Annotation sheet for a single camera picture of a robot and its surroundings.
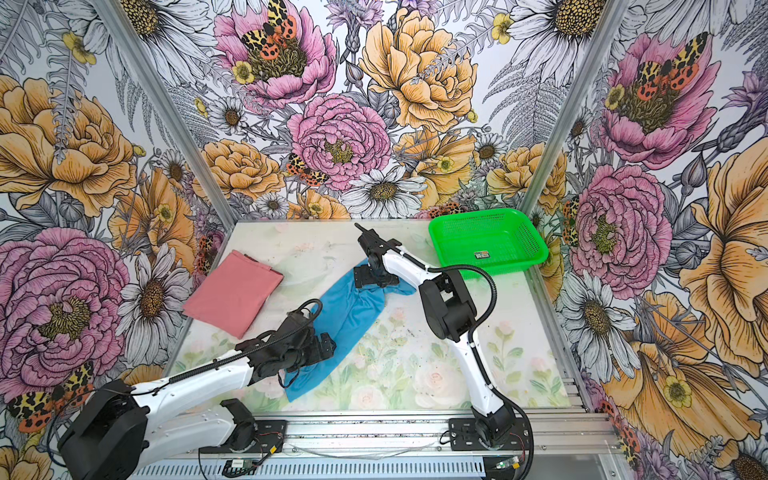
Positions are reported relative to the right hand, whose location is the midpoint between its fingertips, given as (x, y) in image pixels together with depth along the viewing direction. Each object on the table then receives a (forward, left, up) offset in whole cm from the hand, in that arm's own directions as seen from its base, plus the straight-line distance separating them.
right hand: (373, 289), depth 101 cm
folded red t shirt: (-2, +44, +3) cm, 44 cm away
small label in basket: (+15, -39, -2) cm, 42 cm away
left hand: (-23, +14, +1) cm, 27 cm away
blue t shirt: (-10, +8, +1) cm, 12 cm away
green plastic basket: (+21, -49, -1) cm, 54 cm away
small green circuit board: (-48, -33, -2) cm, 58 cm away
